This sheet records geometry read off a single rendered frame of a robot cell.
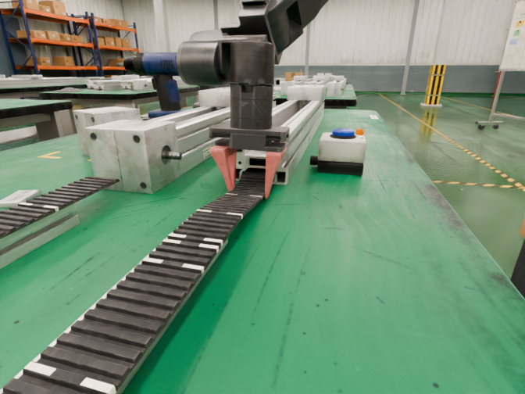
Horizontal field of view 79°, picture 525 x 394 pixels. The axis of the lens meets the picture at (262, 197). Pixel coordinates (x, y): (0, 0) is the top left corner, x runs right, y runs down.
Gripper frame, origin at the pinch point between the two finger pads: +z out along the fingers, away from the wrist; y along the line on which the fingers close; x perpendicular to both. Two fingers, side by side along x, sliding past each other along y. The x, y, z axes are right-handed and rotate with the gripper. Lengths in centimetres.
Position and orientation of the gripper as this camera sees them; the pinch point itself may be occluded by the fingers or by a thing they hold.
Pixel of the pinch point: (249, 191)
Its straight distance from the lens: 46.6
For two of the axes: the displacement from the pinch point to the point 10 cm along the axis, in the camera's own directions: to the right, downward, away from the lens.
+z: -0.3, 9.5, 3.1
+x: -1.8, 3.0, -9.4
